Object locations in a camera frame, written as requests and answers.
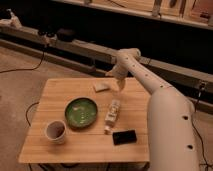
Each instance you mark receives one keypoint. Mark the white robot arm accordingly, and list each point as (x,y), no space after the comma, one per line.
(172,145)

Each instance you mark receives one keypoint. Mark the white spray bottle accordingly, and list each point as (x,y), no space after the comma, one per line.
(13,21)

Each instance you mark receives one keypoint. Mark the black power adapter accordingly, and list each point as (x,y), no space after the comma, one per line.
(66,35)

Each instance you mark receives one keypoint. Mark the white sponge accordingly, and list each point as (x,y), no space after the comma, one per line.
(98,87)

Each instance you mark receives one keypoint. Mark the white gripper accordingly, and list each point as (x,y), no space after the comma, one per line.
(119,72)

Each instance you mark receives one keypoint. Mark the green ceramic bowl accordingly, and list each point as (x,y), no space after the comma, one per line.
(81,113)

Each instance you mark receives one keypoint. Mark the wooden shelf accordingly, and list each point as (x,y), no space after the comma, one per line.
(150,9)

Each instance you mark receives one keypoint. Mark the white paper cup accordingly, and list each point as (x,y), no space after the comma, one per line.
(55,132)

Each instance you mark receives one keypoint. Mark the black smartphone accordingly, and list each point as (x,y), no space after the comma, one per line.
(124,137)

